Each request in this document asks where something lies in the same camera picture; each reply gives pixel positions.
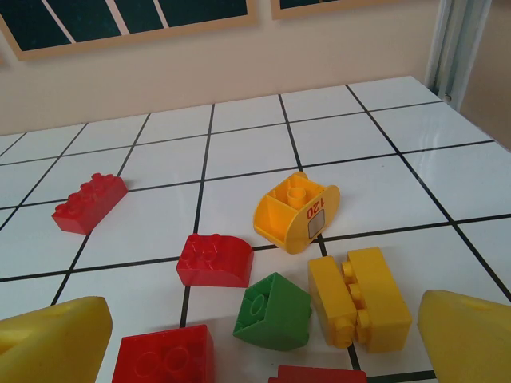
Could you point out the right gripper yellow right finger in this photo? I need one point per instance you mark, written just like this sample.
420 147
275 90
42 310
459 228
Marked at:
471 343

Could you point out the aluminium corner post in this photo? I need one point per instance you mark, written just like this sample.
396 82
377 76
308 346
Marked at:
459 48

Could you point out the red long lego brick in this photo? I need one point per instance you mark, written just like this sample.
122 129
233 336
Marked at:
88 207

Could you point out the dark wall panel beige circle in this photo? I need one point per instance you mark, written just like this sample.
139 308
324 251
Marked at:
339 4

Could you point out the red square lego brick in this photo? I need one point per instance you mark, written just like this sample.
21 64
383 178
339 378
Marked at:
159 359

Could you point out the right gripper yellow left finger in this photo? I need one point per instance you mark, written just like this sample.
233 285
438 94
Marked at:
52 343

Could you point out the yellow rounded lego brick 120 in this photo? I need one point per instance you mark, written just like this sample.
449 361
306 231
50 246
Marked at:
303 235

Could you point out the yellow long lego brick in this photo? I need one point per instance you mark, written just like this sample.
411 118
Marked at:
383 303

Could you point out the red curved lego brick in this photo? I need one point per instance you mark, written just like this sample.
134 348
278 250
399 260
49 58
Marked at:
215 263

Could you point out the yellow small lego brick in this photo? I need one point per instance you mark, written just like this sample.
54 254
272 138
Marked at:
327 295

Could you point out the green sloped lego brick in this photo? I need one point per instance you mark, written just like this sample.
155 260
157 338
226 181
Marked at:
279 315

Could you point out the dark flower wall panel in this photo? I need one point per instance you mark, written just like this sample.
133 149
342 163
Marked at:
120 16

